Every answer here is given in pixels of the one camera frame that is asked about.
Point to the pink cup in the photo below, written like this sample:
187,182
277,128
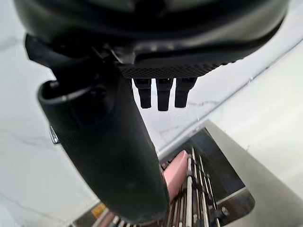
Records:
175,175

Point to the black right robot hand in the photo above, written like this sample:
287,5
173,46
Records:
106,146

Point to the chrome faucet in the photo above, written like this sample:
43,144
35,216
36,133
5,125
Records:
53,136

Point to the roll-up sink drying rack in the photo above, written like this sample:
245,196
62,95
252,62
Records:
189,203

